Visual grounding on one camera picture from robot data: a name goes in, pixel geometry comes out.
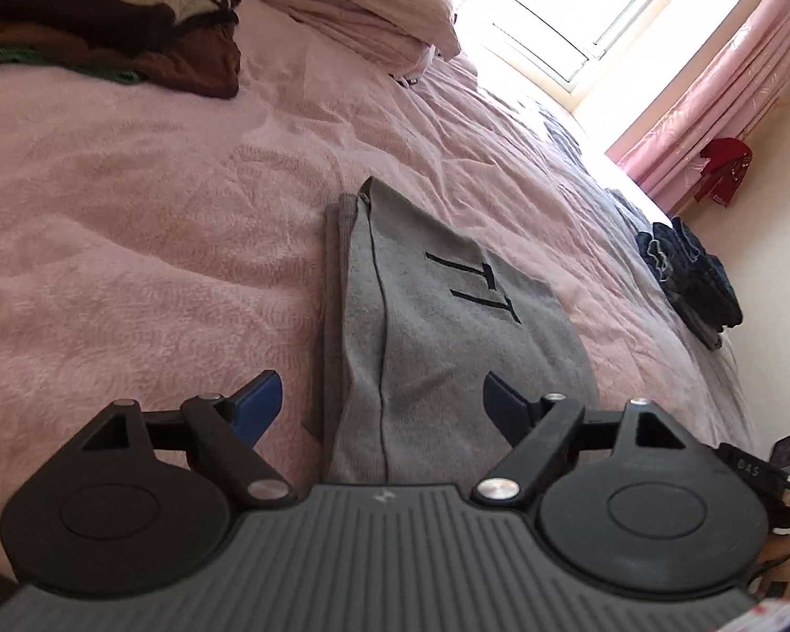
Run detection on red hanging garment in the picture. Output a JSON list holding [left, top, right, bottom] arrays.
[[691, 137, 755, 209]]

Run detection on pink curtain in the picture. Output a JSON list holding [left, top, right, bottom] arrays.
[[604, 0, 790, 213]]

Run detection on dark blue clothes pile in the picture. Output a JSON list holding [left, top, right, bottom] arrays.
[[634, 216, 745, 351]]

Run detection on green cloth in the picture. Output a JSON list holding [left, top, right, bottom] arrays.
[[0, 45, 147, 86]]

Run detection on bed with pink bedspread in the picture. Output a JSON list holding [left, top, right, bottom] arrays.
[[0, 0, 765, 580]]

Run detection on white framed window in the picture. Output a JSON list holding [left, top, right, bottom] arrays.
[[453, 0, 766, 110]]

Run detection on grey sweater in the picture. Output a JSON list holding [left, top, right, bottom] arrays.
[[321, 175, 601, 486]]

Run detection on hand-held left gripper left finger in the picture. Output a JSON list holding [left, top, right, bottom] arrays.
[[79, 370, 299, 509]]

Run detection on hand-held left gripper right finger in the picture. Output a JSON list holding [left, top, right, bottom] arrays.
[[470, 372, 690, 509]]

